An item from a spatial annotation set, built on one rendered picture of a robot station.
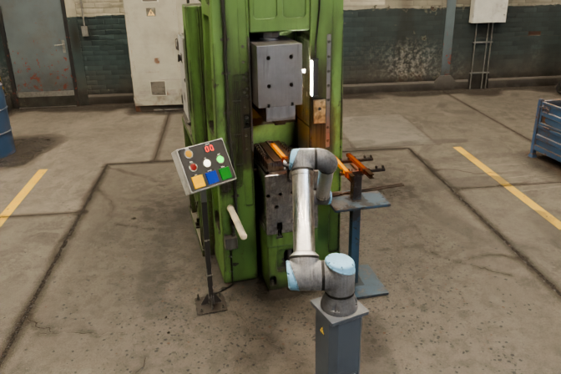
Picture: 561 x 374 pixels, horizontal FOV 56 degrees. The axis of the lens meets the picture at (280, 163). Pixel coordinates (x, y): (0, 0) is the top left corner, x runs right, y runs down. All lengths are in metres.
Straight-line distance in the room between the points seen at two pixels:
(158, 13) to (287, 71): 5.41
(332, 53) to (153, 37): 5.37
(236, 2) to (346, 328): 2.03
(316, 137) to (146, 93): 5.46
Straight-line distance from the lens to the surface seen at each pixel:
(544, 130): 6.89
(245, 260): 4.04
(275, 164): 3.62
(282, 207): 3.69
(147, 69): 8.85
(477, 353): 3.65
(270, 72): 3.44
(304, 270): 2.65
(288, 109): 3.53
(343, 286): 2.69
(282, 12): 3.56
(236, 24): 3.49
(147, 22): 8.74
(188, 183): 3.25
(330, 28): 3.67
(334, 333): 2.80
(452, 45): 10.24
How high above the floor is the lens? 2.25
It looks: 21 degrees down
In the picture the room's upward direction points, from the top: 1 degrees counter-clockwise
